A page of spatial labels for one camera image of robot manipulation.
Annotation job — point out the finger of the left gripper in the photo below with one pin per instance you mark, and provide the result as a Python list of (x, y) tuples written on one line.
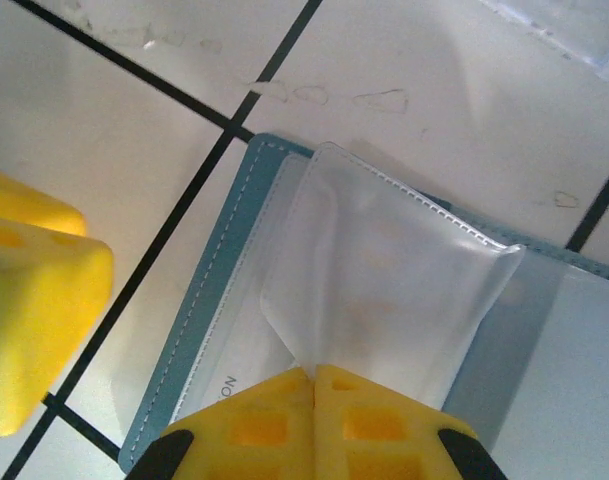
[(44, 310), (29, 205)]

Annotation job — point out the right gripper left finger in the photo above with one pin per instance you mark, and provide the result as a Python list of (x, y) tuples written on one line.
[(264, 450)]

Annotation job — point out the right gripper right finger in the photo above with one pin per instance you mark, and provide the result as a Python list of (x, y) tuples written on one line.
[(379, 450)]

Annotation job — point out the teal card holder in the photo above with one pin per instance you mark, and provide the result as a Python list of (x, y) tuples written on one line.
[(244, 200)]

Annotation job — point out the clear acrylic organizer box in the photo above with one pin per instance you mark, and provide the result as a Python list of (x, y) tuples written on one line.
[(584, 30)]

